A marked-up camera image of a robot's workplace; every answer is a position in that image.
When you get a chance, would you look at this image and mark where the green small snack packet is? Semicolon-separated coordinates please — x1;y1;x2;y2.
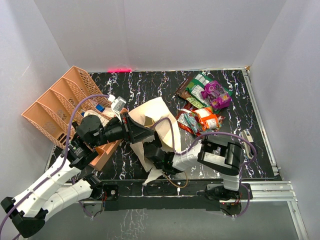
186;97;203;109

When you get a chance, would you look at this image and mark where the teal snack packet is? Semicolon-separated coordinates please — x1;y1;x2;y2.
177;112;203;135

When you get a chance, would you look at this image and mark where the brown paper bag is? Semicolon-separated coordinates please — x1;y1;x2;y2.
128;97;181;186

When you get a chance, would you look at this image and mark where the brown kettle chips bag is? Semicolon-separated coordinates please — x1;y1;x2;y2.
174;77;193;100

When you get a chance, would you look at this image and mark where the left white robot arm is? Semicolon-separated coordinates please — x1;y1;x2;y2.
0;112;155;238

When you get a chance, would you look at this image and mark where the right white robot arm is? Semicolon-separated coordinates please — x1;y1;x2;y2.
143;135;242;201

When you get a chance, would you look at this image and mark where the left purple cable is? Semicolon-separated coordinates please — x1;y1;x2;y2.
0;94;111;240

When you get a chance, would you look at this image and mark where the orange snack packet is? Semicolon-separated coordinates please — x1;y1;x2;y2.
193;107;220;131

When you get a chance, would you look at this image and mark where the white round bottle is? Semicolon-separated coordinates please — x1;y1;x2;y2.
83;110;101;118

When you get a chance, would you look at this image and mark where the aluminium frame rail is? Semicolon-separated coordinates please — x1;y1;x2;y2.
242;67;309;240

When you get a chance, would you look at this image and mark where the green snack bag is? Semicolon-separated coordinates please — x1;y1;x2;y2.
186;73;232;112

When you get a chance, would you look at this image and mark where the small blue box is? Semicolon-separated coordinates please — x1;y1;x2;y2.
95;104;105;113

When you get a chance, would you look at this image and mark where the pink compartment tray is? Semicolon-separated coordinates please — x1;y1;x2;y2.
88;107;131;172

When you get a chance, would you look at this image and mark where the red snack packet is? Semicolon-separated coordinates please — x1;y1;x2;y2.
176;100;226;143

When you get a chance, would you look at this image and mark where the purple snack bag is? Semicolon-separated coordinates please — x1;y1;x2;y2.
200;80;232;110

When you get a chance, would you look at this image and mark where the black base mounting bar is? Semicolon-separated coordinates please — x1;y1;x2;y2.
103;179;253;215

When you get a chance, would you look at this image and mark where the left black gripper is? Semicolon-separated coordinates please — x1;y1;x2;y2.
91;111;155;147

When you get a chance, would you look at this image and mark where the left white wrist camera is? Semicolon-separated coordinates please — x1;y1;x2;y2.
108;94;127;120

